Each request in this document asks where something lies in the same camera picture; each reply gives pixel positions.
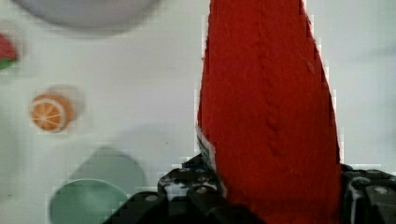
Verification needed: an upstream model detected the red plush ketchup bottle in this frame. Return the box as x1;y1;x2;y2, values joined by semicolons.
197;0;341;224

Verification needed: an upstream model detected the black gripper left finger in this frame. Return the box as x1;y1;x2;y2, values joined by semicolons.
103;155;265;224

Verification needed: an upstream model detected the orange toy half slice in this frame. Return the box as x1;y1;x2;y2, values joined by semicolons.
29;93;75;133

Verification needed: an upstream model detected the green cup with handle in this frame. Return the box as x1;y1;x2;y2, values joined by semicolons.
49;147;147;224

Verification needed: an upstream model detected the red toy strawberry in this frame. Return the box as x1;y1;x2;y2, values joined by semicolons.
0;34;18;70

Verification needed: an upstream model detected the grey round plate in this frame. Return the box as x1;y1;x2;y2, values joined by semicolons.
10;0;160;31

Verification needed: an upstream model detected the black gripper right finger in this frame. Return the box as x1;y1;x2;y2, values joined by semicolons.
342;164;396;224

